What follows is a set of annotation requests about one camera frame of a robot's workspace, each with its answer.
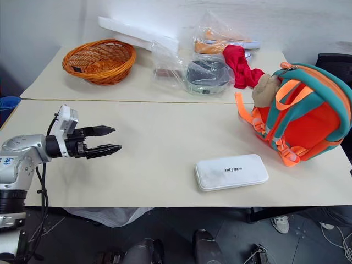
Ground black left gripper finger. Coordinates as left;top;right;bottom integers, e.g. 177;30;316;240
83;125;116;138
86;144;123;160

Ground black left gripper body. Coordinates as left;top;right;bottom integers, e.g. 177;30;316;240
64;128;89;158

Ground white rectangular case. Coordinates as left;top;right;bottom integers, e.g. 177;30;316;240
195;153;270;193

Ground orange and teal backpack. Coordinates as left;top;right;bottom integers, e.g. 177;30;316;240
235;62;352;168

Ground white crumpled plastic sheet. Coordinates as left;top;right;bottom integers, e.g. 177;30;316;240
62;206;155;228

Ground orange woven basket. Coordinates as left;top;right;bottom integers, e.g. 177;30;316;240
62;38;138;85

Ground blue round object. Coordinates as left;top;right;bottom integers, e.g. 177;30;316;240
0;96;21;127

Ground empty clear plastic bag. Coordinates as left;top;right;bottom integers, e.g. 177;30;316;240
150;40;190;89

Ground white foam board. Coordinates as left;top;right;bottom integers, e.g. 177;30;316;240
97;15;180;53

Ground dark rounded robot leg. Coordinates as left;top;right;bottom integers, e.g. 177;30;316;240
125;238;165;264
192;229;223;264

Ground dark item in plastic bag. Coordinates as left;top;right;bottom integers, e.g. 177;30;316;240
183;52;234;96

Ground orange shoes in plastic bag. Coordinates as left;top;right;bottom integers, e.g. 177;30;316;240
192;10;261;56

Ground red cloth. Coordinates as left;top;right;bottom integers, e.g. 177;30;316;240
222;44;265;90

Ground beige plush toy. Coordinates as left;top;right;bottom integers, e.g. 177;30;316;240
251;73;282;107

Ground white sneaker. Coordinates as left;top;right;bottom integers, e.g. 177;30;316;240
270;215;290;234

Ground black office chair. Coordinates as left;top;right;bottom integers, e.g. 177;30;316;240
315;52;352;89

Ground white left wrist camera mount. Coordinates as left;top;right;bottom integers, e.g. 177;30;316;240
49;104;80;158

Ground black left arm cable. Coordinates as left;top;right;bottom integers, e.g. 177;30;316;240
16;112;60;262

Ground white floor cable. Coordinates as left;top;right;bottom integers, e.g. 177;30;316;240
321;224;352;258

